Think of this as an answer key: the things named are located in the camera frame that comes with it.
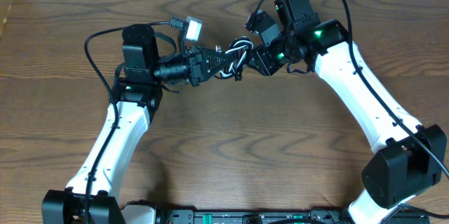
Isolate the white USB cable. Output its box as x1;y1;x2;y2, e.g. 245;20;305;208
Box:
219;39;254;79

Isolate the camera black cable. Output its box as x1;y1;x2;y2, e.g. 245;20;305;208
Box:
244;0;449;220
82;15;187;224

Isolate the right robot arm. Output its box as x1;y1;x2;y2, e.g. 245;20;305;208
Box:
246;0;447;223

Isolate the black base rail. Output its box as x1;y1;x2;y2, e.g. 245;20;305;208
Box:
122;206;431;224

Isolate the left camera black cable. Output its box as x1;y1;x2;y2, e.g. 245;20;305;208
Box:
82;15;187;224

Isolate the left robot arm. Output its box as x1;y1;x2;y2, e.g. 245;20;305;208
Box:
41;23;234;223

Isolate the black USB cable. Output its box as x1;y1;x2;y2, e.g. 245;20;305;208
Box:
213;36;253;81

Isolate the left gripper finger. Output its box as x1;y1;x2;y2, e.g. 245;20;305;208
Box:
201;47;228;58
201;55;234;82

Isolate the right camera black cable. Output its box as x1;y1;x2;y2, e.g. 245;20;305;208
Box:
244;0;449;220

